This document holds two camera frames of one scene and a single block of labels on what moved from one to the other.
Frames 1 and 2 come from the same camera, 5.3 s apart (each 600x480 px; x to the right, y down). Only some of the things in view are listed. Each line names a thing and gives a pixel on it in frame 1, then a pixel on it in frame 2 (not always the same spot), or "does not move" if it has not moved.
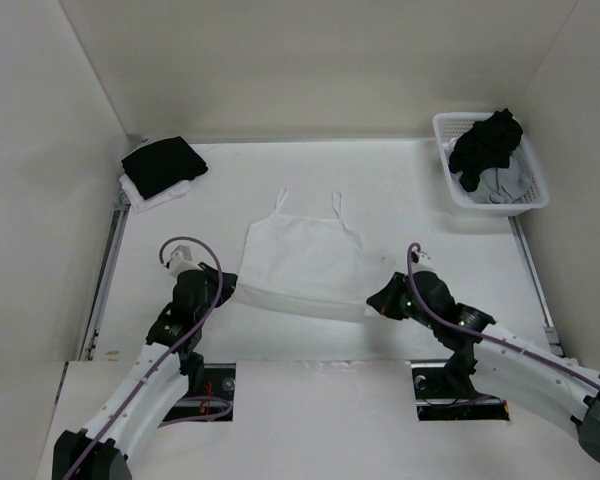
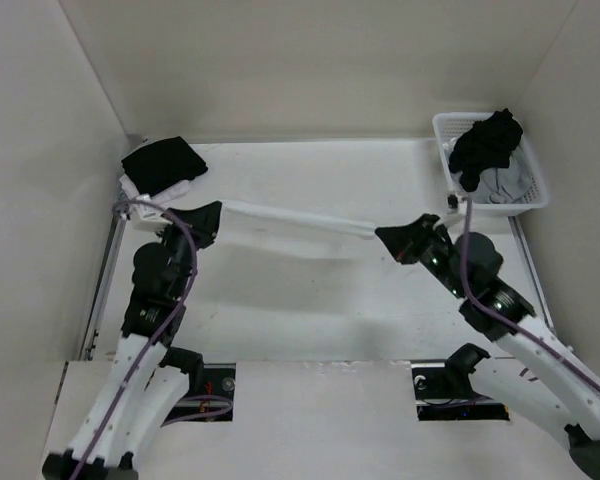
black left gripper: x=228 y=287 to x=202 y=222
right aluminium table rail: x=543 y=304 does not move
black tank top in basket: x=488 y=144 does not move
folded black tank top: x=159 y=165 does not move
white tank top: x=305 y=265 to x=250 y=223
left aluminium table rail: x=107 y=272 does not move
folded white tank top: x=140 y=204 does not move
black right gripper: x=384 y=300 to x=404 y=240
